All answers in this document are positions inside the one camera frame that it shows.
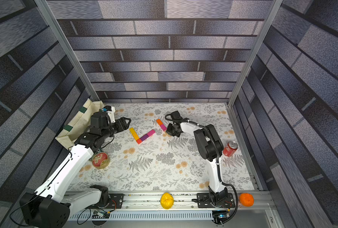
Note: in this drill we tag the slotted metal cable tray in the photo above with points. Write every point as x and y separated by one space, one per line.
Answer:
144 216

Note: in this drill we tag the purple wooden block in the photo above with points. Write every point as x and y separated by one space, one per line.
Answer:
143 138

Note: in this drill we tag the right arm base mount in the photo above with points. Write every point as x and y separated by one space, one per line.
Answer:
204 202

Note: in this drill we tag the round red tin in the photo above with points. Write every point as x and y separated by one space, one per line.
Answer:
101 160

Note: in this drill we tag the orange wooden block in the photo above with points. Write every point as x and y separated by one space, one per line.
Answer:
159 122

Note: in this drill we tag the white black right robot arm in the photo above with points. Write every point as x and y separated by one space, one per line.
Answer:
210 148

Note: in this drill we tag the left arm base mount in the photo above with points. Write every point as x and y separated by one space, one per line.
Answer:
115 202

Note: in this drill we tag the yellow wooden block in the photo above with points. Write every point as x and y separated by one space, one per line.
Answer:
132 131

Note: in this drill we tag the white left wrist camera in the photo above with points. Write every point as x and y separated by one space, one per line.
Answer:
110 110

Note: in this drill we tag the red soda can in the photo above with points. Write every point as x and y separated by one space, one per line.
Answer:
230 148

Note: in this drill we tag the cream green tote bag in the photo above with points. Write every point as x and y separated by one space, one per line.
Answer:
78 124

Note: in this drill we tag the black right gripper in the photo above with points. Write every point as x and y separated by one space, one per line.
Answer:
175 125

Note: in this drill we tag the pink wooden block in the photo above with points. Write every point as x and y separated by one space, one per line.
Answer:
163 127

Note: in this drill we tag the orange mandarin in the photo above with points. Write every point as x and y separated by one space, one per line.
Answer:
246 199

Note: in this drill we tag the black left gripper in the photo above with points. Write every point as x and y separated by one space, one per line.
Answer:
119 122

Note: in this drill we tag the orange-yellow wooden block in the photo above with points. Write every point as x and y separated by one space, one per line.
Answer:
135 136

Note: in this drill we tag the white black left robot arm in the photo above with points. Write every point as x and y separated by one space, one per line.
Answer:
48 207

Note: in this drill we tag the magenta wooden block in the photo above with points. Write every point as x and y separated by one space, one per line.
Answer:
150 133

